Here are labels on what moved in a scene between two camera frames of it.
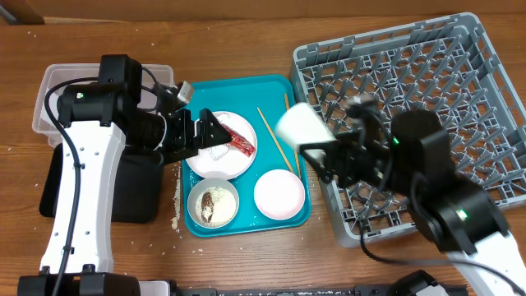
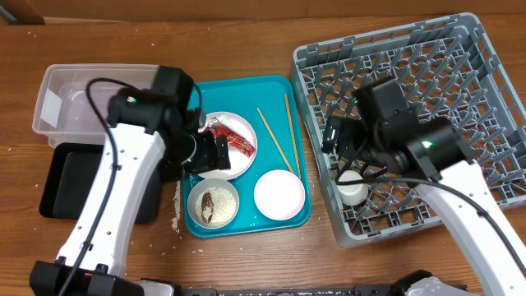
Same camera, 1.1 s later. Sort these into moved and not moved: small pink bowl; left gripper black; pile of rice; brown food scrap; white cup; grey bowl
Moved: white cup; left gripper black
Not moved: small pink bowl; brown food scrap; grey bowl; pile of rice
